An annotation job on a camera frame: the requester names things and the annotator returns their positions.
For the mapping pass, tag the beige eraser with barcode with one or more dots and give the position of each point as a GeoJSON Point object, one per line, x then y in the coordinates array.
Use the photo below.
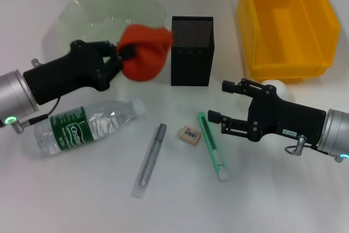
{"type": "Point", "coordinates": [190, 134]}

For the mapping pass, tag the clear green-label water bottle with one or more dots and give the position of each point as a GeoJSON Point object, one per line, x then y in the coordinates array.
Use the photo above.
{"type": "Point", "coordinates": [81, 132]}

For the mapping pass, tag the soft red-orange toy orange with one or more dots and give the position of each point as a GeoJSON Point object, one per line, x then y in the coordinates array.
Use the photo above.
{"type": "Point", "coordinates": [147, 55]}

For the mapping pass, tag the yellow plastic bin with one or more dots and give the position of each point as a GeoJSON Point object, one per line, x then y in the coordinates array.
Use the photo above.
{"type": "Point", "coordinates": [286, 39]}

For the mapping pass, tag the grey pen in clear sleeve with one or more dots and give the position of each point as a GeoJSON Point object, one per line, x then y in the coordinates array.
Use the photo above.
{"type": "Point", "coordinates": [151, 156]}

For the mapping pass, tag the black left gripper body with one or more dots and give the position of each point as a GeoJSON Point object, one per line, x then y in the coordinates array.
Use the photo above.
{"type": "Point", "coordinates": [68, 74]}

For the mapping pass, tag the pale green wavy glass plate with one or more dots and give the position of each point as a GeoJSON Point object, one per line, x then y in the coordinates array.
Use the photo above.
{"type": "Point", "coordinates": [109, 9]}

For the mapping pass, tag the mint green utility knife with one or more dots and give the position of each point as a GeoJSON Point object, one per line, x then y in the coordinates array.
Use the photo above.
{"type": "Point", "coordinates": [211, 143]}

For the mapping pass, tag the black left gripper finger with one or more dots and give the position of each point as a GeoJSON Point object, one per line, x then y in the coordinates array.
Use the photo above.
{"type": "Point", "coordinates": [114, 66]}
{"type": "Point", "coordinates": [126, 53]}

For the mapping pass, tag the white paper ball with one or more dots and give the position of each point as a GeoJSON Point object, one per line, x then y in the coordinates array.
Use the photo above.
{"type": "Point", "coordinates": [280, 87]}

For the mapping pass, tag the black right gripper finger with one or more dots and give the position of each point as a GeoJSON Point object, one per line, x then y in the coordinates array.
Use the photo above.
{"type": "Point", "coordinates": [245, 88]}
{"type": "Point", "coordinates": [234, 126]}

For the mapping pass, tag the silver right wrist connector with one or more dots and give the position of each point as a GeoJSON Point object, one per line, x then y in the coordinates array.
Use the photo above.
{"type": "Point", "coordinates": [301, 145]}

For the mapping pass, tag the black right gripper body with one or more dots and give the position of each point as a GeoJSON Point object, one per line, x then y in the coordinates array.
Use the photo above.
{"type": "Point", "coordinates": [283, 118]}

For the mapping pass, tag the black mesh pen holder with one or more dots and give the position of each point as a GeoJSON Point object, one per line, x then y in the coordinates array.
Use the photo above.
{"type": "Point", "coordinates": [191, 61]}

